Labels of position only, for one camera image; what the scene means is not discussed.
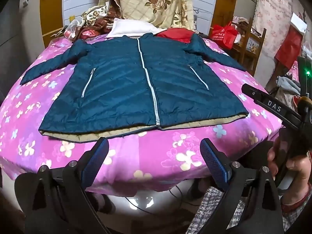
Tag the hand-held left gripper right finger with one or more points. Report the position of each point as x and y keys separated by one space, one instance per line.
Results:
x=215 y=165

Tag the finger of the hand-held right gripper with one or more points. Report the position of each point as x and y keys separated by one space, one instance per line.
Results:
x=270 y=103

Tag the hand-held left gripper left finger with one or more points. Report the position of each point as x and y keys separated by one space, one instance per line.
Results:
x=96 y=160

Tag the teal quilted jacket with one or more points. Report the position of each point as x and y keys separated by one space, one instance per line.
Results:
x=117 y=82

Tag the person's right forearm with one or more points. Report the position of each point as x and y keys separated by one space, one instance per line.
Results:
x=297 y=207

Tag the grey clothes pile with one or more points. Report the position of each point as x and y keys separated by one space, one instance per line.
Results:
x=287 y=85

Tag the person's right hand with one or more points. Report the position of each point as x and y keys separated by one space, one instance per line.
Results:
x=298 y=173

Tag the person's slippered foot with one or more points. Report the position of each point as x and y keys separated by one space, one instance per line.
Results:
x=102 y=202

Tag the person's grey tweed clothing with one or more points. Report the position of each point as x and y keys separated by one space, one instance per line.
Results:
x=214 y=214

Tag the wooden chair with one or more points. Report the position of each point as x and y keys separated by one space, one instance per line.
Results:
x=248 y=51

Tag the pink floral bed sheet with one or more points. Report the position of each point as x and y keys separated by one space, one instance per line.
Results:
x=158 y=151

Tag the red hanging garment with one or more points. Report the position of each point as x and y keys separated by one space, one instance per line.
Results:
x=290 y=47

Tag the red shopping bag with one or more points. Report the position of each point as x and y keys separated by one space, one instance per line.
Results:
x=223 y=35

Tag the pink floral curtain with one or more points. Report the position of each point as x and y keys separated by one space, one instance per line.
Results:
x=273 y=17

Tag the orange wooden door panel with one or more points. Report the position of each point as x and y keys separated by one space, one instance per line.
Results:
x=226 y=2
x=52 y=12

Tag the red ruffled pillow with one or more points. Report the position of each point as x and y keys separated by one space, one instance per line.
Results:
x=175 y=35

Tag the clear plastic bag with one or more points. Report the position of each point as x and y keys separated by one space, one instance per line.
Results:
x=73 y=28

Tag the white pillow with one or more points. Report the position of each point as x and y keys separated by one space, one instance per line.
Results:
x=126 y=28

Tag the brown floral quilt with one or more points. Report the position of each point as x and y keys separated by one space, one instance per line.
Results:
x=109 y=13

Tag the cream rose-print quilt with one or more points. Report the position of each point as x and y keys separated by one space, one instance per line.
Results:
x=151 y=0

